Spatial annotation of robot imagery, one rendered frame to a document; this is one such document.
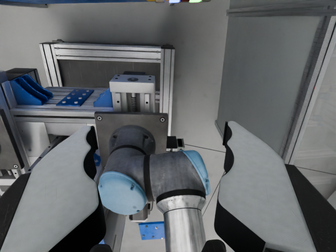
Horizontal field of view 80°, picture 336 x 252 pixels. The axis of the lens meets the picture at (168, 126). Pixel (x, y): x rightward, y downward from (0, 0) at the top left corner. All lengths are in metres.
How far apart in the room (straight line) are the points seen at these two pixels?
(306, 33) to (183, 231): 0.68
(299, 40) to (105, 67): 1.10
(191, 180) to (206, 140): 1.48
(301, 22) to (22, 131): 1.02
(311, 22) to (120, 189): 0.72
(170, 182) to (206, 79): 1.31
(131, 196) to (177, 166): 0.12
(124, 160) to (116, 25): 1.24
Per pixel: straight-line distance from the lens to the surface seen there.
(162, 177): 0.47
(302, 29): 0.84
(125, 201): 0.50
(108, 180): 0.48
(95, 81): 1.51
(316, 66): 0.76
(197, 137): 1.90
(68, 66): 1.54
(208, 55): 1.65
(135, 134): 0.60
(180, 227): 0.45
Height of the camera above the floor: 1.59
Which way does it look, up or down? 62 degrees down
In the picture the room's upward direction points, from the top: 177 degrees clockwise
